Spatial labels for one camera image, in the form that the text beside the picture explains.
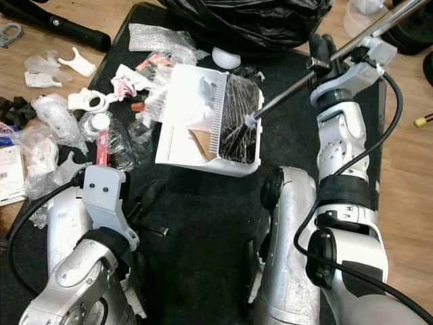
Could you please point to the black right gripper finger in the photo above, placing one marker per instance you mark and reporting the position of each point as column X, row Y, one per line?
column 320, row 50

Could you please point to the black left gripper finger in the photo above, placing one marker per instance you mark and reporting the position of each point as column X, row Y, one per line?
column 151, row 191

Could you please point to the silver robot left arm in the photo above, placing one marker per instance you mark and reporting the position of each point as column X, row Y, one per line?
column 67, row 284

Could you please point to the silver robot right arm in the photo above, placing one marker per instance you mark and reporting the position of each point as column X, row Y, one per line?
column 345, row 142

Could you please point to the black floor mat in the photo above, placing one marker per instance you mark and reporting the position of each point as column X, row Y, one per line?
column 203, row 223

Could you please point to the clear crumpled plastic wrap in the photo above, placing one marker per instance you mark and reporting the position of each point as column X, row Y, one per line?
column 132, row 143

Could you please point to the clear plastic cup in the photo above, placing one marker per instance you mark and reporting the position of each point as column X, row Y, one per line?
column 365, row 19

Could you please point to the red strip packet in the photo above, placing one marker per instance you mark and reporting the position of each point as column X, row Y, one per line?
column 103, row 147

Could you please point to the brown cardboard piece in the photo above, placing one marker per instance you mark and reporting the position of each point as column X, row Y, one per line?
column 204, row 145

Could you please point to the black rubbish bag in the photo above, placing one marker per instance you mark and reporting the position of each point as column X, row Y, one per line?
column 243, row 24

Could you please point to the white round cap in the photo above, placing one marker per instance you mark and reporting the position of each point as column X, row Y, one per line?
column 101, row 122

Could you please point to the white ball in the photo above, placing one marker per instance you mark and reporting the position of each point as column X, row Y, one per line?
column 225, row 58

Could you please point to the brown stick yellow tip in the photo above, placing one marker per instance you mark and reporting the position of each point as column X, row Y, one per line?
column 423, row 120

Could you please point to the bagged white plastic part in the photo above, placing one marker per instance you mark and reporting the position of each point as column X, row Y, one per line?
column 44, row 162

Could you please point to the clear plastic bag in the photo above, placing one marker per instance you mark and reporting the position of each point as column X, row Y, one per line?
column 57, row 118

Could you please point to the red black packet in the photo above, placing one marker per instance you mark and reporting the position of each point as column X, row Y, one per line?
column 154, row 65

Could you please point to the crumpled white plastic piece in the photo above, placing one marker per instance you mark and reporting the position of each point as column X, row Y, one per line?
column 40, row 74

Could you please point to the white printed card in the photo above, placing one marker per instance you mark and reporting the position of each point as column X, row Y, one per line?
column 12, row 176

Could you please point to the white forked plastic clip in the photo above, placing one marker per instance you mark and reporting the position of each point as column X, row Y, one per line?
column 79, row 64

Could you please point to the clear bubble wrap sheet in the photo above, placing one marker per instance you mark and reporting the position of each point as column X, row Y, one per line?
column 159, row 40

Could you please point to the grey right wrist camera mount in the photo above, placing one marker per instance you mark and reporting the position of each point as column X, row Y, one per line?
column 358, row 74

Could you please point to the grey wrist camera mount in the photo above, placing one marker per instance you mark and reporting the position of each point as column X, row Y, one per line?
column 358, row 74
column 105, row 193

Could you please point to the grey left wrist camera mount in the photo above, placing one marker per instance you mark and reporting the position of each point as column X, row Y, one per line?
column 105, row 193

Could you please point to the grey metal bracket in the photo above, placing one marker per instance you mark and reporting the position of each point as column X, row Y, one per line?
column 10, row 34

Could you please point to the black plastic bracket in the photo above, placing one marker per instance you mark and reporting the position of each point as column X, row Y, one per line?
column 17, row 112

